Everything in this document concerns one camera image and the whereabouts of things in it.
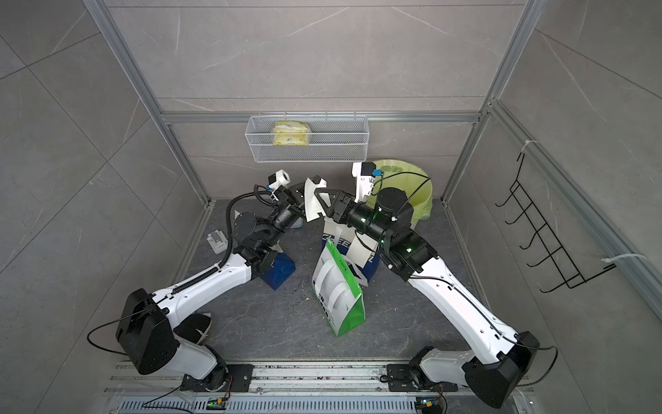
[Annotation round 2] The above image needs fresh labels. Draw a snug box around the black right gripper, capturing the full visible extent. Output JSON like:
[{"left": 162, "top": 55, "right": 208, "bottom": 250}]
[{"left": 316, "top": 190, "right": 392, "bottom": 250}]

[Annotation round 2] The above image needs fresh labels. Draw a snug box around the receipt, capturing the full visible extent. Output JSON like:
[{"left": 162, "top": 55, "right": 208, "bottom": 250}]
[
  {"left": 303, "top": 175, "right": 327, "bottom": 223},
  {"left": 346, "top": 233, "right": 380, "bottom": 279}
]

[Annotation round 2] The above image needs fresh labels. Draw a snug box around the blue white paper bag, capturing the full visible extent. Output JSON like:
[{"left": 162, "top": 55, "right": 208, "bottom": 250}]
[
  {"left": 260, "top": 244, "right": 296, "bottom": 291},
  {"left": 322, "top": 217, "right": 380, "bottom": 287}
]

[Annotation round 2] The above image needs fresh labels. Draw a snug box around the green white paper bag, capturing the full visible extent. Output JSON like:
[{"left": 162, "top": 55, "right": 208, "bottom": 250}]
[{"left": 312, "top": 241, "right": 365, "bottom": 336}]

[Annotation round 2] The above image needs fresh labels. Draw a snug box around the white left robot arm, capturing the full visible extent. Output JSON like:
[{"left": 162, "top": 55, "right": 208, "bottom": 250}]
[{"left": 116, "top": 183, "right": 305, "bottom": 381}]

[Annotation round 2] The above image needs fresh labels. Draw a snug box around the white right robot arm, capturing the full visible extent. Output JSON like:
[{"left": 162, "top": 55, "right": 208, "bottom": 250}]
[{"left": 306, "top": 187, "right": 543, "bottom": 409}]

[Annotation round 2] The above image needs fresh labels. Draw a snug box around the yellow wet wipes pack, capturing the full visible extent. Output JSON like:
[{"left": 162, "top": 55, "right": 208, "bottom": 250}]
[{"left": 271, "top": 121, "right": 311, "bottom": 146}]

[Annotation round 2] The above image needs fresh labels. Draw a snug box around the green trash bag liner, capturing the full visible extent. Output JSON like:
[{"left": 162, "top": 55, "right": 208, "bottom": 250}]
[{"left": 367, "top": 160, "right": 433, "bottom": 229}]

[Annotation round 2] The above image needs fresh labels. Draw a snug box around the small grey white gadget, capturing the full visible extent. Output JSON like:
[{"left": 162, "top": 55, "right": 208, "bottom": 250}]
[{"left": 207, "top": 229, "right": 229, "bottom": 255}]

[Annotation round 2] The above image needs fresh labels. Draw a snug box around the plush doll striped shirt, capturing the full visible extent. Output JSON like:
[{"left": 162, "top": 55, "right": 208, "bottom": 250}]
[{"left": 173, "top": 312, "right": 212, "bottom": 345}]

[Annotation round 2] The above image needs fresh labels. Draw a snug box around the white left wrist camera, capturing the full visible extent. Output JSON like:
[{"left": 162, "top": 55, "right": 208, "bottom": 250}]
[{"left": 267, "top": 169, "right": 291, "bottom": 193}]

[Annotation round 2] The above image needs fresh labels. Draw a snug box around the white wire mesh basket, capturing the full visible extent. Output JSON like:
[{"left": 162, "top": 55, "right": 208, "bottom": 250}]
[{"left": 245, "top": 116, "right": 370, "bottom": 163}]

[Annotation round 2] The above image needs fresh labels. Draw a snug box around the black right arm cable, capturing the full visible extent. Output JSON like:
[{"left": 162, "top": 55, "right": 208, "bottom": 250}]
[{"left": 369, "top": 170, "right": 433, "bottom": 213}]

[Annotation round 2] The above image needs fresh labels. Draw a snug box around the black corrugated cable conduit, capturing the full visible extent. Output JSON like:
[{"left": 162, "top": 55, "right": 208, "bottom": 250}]
[{"left": 170, "top": 190, "right": 270, "bottom": 296}]

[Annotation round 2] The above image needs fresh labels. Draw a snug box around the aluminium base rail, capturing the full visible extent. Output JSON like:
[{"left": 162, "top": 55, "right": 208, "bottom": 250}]
[{"left": 102, "top": 359, "right": 539, "bottom": 414}]

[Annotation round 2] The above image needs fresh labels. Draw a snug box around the black wire hook rack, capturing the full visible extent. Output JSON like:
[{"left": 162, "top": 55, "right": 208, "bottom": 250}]
[{"left": 495, "top": 153, "right": 616, "bottom": 294}]

